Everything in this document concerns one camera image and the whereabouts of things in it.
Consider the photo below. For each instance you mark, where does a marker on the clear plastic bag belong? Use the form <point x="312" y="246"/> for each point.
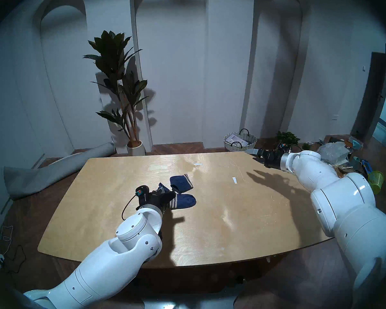
<point x="333" y="152"/>

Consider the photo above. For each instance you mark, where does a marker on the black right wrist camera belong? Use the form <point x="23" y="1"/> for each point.
<point x="283" y="147"/>

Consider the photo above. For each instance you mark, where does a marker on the green plastic basket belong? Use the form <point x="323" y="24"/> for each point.
<point x="376" y="182"/>

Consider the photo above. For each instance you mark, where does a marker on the tiny green potted plant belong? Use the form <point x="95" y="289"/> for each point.
<point x="305" y="146"/>

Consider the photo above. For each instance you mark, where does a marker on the rolled grey carpet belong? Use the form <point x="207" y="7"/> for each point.
<point x="41" y="176"/>

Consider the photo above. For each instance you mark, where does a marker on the tall dark green plant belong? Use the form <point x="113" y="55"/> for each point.
<point x="114" y="54"/>

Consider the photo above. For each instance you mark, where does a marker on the small green potted plant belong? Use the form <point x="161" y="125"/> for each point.
<point x="288" y="137"/>

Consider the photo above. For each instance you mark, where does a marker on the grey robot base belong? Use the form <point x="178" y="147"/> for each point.
<point x="193" y="300"/>

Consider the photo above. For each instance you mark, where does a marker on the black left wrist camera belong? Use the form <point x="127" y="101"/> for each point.
<point x="142" y="192"/>

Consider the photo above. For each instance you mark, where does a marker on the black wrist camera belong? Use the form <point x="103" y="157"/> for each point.
<point x="142" y="192"/>
<point x="283" y="147"/>

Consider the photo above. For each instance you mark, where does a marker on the dark door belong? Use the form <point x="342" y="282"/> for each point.
<point x="371" y="96"/>

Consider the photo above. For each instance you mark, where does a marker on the white plant pot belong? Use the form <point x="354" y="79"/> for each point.
<point x="135" y="149"/>

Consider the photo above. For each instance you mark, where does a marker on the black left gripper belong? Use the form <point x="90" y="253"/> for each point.
<point x="156" y="199"/>

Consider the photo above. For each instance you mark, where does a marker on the light wooden table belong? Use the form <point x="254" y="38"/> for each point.
<point x="228" y="221"/>

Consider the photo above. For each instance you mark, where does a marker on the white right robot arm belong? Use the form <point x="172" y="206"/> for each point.
<point x="341" y="195"/>

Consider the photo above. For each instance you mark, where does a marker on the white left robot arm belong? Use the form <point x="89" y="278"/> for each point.
<point x="115" y="260"/>

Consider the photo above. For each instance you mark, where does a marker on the white power strip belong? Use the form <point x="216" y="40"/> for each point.
<point x="0" y="261"/>

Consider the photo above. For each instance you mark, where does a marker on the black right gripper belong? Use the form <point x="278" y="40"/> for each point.
<point x="275" y="158"/>

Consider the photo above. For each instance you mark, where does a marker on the blue striped ankle sock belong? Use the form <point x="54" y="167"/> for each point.
<point x="180" y="182"/>
<point x="185" y="202"/>

